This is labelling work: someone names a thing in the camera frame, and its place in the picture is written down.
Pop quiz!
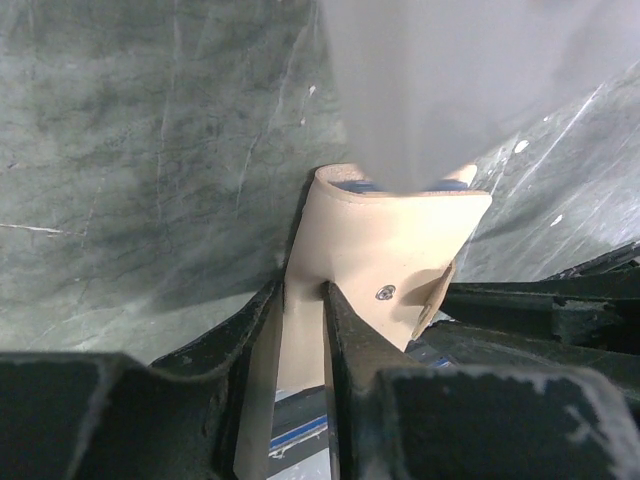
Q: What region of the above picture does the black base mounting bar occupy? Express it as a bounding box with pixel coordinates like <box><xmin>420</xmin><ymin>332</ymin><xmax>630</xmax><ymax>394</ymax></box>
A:
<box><xmin>268</xmin><ymin>386</ymin><xmax>328</xmax><ymax>476</ymax></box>

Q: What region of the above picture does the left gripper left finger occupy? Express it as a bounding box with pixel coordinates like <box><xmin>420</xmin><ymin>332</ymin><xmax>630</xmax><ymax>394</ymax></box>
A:
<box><xmin>1</xmin><ymin>281</ymin><xmax>280</xmax><ymax>479</ymax></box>

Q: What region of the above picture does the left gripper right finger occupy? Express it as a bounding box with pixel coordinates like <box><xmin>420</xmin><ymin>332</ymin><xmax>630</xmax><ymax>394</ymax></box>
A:
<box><xmin>322</xmin><ymin>282</ymin><xmax>639</xmax><ymax>479</ymax></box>

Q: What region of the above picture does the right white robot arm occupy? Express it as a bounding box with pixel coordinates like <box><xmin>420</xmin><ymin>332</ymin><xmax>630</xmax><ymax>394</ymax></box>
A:
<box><xmin>320</xmin><ymin>1</ymin><xmax>639</xmax><ymax>348</ymax></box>

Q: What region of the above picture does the beige card holder wallet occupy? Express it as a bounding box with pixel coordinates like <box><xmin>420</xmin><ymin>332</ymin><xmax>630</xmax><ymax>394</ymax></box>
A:
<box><xmin>232</xmin><ymin>163</ymin><xmax>494</xmax><ymax>480</ymax></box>

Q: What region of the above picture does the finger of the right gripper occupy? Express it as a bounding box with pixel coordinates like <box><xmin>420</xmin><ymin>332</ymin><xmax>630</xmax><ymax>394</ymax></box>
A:
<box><xmin>440</xmin><ymin>242</ymin><xmax>639</xmax><ymax>345</ymax></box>
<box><xmin>414</xmin><ymin>322</ymin><xmax>639</xmax><ymax>373</ymax></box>

